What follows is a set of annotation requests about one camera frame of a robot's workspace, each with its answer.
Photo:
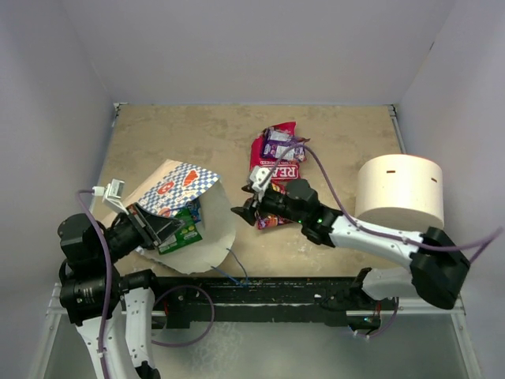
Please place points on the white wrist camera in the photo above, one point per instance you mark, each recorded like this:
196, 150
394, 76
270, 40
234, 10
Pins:
259, 180
111, 195

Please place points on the blue checkered paper bag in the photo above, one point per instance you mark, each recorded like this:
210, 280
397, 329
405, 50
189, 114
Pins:
164, 192

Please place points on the blue M&M's candy packet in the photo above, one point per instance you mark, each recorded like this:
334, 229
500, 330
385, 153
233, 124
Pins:
194, 207

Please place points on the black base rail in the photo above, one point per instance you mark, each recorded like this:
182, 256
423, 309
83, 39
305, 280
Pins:
332, 301

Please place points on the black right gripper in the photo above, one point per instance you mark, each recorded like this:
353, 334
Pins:
248, 213

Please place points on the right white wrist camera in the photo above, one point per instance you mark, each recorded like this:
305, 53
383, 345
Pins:
259, 180

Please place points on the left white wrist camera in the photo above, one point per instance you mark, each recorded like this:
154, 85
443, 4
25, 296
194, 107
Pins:
111, 195

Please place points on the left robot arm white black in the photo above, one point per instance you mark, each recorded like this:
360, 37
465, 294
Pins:
112, 312

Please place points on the purple Fox's candy bag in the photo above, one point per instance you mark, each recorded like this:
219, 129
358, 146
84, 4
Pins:
268, 220

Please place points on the purple chocolate snack packet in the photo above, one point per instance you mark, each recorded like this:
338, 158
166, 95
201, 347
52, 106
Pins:
283, 143

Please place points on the aluminium frame rails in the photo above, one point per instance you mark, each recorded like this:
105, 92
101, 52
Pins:
113, 313

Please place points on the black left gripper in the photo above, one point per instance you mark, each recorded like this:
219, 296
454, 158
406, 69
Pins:
151, 229

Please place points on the green snack pack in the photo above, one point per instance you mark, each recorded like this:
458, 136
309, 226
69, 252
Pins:
186, 235

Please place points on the white cylindrical paper lamp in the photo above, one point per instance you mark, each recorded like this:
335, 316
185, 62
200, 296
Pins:
400, 191

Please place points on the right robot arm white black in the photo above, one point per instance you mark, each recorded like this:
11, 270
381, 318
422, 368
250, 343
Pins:
436, 267

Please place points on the red Real chips bag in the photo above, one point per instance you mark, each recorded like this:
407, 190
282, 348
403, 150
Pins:
286, 170

